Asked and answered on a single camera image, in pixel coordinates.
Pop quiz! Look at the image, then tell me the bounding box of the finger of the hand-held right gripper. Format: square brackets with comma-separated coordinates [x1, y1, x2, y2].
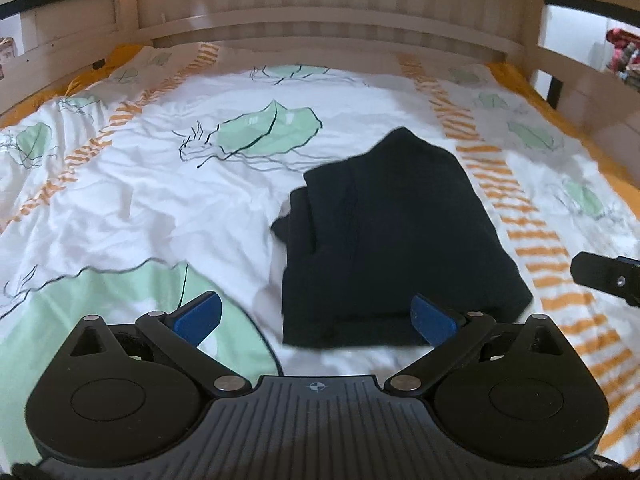
[571, 252, 640, 307]

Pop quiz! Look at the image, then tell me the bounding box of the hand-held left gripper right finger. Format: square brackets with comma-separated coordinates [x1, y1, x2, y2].
[382, 293, 573, 396]

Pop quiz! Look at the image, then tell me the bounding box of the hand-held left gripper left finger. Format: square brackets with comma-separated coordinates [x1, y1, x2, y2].
[67, 290, 252, 396]

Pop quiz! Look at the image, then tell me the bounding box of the black hooded zip jacket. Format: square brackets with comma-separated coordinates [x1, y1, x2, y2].
[270, 127, 533, 348]

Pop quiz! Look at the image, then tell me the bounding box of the white leaf-printed duvet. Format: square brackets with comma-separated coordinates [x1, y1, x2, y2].
[0, 40, 640, 466]

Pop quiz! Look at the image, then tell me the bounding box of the colourful fabric bundle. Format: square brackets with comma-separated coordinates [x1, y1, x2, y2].
[605, 27, 640, 82]

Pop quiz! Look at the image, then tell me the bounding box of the wooden bed frame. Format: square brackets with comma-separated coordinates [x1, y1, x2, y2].
[0, 0, 640, 131]

